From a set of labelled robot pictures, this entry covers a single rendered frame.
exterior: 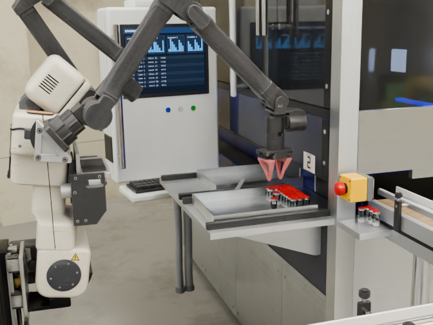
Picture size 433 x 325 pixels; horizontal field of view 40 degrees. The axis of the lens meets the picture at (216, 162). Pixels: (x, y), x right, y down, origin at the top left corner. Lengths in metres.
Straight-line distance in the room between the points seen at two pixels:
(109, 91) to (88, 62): 3.51
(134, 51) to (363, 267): 0.97
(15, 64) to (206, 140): 2.30
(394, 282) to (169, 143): 1.18
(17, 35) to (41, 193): 2.94
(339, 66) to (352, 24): 0.12
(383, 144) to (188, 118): 1.09
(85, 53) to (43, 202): 3.35
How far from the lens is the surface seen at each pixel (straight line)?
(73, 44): 5.14
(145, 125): 2.65
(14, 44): 4.74
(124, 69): 1.68
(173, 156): 2.72
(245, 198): 2.09
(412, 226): 1.75
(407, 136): 1.95
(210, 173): 2.40
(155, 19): 1.69
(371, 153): 1.89
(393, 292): 2.09
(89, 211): 1.86
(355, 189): 1.78
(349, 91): 1.82
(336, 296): 1.99
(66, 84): 1.82
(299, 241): 1.97
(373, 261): 2.01
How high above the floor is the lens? 1.46
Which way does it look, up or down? 13 degrees down
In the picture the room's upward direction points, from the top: 1 degrees counter-clockwise
